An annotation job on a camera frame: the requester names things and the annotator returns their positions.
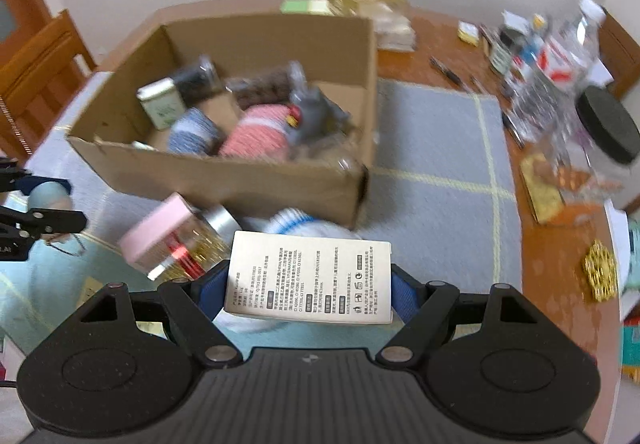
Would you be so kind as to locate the gold ornament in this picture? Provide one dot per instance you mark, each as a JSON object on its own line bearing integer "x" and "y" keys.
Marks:
{"x": 601, "y": 271}

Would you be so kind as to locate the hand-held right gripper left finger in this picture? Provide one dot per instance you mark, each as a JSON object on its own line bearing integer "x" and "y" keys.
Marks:
{"x": 215, "y": 289}

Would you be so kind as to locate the cardboard box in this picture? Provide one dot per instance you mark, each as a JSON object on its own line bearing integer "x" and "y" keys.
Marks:
{"x": 225, "y": 189}

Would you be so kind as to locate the green tissue packet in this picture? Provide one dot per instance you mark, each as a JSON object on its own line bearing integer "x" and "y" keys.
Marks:
{"x": 306, "y": 6}

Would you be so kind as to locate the beige tissue packets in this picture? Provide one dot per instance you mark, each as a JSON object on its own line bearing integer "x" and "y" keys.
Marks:
{"x": 397, "y": 31}

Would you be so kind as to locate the black lid clear jar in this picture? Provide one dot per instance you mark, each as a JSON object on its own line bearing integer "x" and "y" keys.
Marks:
{"x": 607, "y": 123}

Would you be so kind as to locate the clear water bottle red label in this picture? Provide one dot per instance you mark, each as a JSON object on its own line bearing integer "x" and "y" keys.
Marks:
{"x": 560, "y": 58}

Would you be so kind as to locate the white tin green print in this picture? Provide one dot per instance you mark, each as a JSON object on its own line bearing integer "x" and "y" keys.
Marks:
{"x": 160, "y": 106}

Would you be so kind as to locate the red knitted sock roll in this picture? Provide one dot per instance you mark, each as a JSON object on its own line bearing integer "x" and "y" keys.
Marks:
{"x": 255, "y": 133}

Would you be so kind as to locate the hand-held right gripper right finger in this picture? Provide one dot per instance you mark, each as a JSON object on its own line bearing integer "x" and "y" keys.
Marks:
{"x": 402, "y": 294}

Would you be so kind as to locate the white blue figurine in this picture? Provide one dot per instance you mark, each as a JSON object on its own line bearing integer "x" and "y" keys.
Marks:
{"x": 47, "y": 199}

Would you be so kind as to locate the yellow greeting card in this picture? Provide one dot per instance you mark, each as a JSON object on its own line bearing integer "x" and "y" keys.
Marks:
{"x": 92, "y": 286}

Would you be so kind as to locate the white sock blue stripes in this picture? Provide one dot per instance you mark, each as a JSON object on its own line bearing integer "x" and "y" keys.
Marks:
{"x": 300, "y": 221}

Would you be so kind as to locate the checkered blanket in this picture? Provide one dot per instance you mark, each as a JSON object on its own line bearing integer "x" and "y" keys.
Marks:
{"x": 440, "y": 138}

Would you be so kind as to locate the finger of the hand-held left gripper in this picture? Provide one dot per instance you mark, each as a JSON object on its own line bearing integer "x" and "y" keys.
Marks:
{"x": 40, "y": 184}
{"x": 50, "y": 221}

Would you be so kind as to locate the yellow note pad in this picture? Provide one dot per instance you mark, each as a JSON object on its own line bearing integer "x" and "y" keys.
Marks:
{"x": 468, "y": 32}

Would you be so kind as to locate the blue knitted sock roll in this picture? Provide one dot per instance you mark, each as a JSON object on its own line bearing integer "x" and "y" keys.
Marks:
{"x": 192, "y": 133}

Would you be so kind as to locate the clear jar brown contents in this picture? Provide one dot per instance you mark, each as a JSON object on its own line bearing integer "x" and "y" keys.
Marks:
{"x": 260, "y": 88}

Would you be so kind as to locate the pink box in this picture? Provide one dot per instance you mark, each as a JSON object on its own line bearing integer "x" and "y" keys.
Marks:
{"x": 155, "y": 229}

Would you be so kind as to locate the beige printed carton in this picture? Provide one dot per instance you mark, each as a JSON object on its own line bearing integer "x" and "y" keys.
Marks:
{"x": 310, "y": 279}

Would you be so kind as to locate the grey plush toy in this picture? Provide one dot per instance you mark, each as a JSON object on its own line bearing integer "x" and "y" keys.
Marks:
{"x": 315, "y": 116}

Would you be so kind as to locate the small dark bottle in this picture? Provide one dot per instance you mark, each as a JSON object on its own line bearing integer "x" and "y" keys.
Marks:
{"x": 505, "y": 51}

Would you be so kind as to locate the black pen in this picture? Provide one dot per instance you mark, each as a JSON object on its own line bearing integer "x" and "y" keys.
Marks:
{"x": 446, "y": 71}
{"x": 513, "y": 131}

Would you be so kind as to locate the flat gold box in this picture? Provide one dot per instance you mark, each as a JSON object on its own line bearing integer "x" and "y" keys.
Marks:
{"x": 542, "y": 191}

